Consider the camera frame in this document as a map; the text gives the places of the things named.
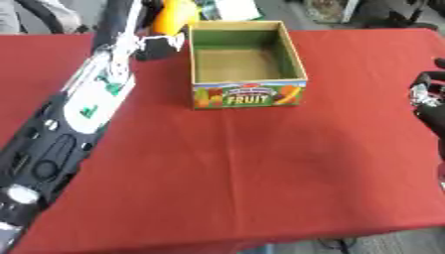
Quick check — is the orange yellow toy fruit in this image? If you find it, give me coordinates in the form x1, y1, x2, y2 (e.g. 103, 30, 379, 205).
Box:
151, 0, 202, 38

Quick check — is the black floor cable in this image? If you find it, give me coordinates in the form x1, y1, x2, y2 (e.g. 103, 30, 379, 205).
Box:
316, 237, 359, 254

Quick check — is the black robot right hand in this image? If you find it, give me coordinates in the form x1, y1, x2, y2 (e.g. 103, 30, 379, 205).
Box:
406, 57, 445, 144

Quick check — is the black chair base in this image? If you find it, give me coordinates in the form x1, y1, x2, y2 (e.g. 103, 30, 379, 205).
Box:
356, 0, 442, 32

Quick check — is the white and green bag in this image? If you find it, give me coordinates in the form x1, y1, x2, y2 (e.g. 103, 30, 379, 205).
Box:
198, 0, 264, 22

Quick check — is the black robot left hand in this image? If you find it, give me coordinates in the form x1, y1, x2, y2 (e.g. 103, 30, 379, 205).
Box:
91, 0, 188, 63

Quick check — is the cardboard box with green inside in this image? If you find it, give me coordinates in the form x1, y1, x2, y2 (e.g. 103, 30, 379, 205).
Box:
186, 20, 310, 111

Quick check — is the black curved tube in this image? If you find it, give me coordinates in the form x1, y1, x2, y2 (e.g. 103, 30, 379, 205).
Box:
12, 0, 67, 35

